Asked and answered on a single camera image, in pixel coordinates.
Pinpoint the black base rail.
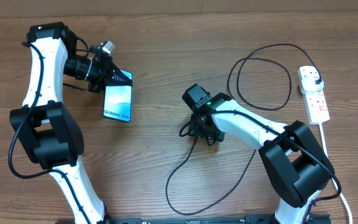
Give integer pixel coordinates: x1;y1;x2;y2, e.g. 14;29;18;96
54;213;332;224

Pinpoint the white power strip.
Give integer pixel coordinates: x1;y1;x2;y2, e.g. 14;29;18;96
298;65;330;125

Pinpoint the white power strip cord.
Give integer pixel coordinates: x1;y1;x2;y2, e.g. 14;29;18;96
318;123;354;224

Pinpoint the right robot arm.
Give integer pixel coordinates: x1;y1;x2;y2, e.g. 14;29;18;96
180;84;335;223

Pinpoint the black charging cable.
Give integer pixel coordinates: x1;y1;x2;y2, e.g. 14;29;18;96
165;43;324;217

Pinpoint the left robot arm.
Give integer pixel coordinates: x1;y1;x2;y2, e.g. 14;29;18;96
9;22;133;223

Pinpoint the Samsung Galaxy smartphone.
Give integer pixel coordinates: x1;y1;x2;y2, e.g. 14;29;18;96
103;85;132;123

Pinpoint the white charger plug adapter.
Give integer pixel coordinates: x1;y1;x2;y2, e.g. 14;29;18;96
300;77;324;94

